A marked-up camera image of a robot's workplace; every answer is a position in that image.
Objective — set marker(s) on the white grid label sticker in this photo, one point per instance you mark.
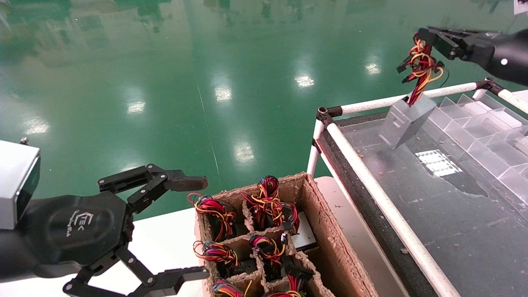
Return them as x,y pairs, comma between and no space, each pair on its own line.
437,163

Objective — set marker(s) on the brown cardboard divider box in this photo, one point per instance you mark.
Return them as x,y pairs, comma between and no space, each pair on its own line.
330,247

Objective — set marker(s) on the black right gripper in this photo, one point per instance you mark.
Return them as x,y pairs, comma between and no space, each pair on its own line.
507,53

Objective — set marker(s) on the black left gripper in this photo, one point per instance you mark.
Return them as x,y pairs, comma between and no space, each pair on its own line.
78,227

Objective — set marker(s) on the clear acrylic compartment tray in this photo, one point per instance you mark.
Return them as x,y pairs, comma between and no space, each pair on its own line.
474,128

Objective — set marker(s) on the white pipe rack frame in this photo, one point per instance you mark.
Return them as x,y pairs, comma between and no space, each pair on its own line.
387,206

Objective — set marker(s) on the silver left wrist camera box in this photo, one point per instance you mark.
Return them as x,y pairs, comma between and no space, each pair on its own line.
14,181

